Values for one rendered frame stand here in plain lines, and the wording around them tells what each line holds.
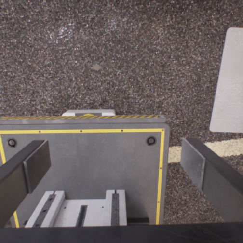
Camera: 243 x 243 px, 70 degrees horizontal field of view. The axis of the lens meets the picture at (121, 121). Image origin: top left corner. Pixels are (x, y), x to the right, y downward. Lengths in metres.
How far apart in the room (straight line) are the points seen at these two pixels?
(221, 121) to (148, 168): 0.59
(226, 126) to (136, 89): 0.58
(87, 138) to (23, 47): 0.61
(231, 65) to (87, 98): 0.80
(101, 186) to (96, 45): 0.69
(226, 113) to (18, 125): 1.06
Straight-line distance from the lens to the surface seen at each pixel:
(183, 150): 0.17
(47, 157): 0.17
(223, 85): 1.13
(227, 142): 1.24
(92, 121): 0.68
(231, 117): 1.20
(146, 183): 0.80
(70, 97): 1.01
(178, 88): 1.03
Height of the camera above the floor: 0.97
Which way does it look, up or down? 75 degrees down
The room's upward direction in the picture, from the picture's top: 175 degrees clockwise
